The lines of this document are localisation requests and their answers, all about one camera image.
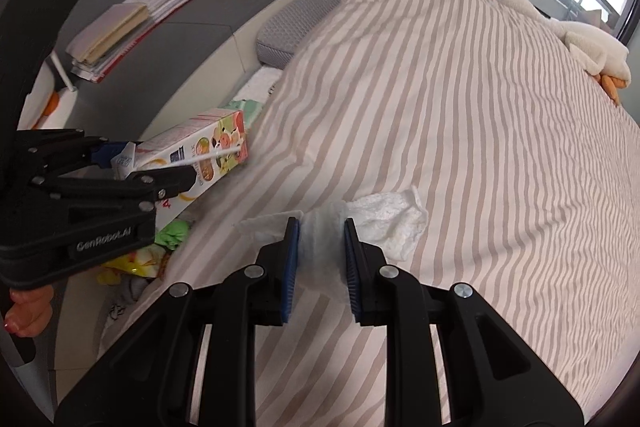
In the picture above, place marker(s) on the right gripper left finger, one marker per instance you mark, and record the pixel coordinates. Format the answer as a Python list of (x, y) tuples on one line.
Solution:
[(189, 359)]

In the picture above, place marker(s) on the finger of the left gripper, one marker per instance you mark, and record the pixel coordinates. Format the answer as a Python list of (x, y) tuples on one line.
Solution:
[(166, 182), (109, 152)]

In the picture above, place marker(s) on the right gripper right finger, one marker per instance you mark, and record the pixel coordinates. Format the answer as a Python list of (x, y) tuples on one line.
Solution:
[(492, 377)]

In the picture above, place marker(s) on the colourful snack carton box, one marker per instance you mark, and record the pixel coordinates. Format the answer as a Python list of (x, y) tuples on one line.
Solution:
[(212, 143)]

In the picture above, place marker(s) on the white tissue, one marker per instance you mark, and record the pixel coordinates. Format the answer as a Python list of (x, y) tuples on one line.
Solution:
[(392, 221)]

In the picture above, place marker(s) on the yellow chips bag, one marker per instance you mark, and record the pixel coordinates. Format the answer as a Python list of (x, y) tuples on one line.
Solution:
[(148, 262)]

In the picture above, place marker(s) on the person's left hand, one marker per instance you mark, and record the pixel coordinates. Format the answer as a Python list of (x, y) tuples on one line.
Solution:
[(30, 313)]

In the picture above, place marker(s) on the green plastic wrapper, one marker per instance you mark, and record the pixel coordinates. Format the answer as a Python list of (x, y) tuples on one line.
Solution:
[(173, 235)]

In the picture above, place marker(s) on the white orange robot lamp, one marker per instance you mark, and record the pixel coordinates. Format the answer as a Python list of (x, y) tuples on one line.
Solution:
[(52, 99)]

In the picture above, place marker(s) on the grey bedside desk shelf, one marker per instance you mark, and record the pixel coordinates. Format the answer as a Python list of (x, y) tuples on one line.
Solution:
[(190, 62)]

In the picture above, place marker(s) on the green white wipes pack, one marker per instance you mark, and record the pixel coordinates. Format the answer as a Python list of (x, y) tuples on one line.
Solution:
[(251, 109)]

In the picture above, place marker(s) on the white floral bed sheet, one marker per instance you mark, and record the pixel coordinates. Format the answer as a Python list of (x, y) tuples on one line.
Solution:
[(260, 85)]

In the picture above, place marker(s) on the stack of notebooks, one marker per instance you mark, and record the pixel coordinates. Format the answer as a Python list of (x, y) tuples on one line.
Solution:
[(102, 44)]

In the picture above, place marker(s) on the grey mesh pillow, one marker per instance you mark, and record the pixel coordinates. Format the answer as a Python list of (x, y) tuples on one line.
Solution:
[(280, 36)]

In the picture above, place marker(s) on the striped beige duvet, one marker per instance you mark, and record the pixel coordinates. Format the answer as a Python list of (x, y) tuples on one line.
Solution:
[(528, 173)]

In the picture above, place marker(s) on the white goose plush toy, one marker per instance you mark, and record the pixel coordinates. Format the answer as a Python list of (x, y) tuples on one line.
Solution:
[(598, 53)]

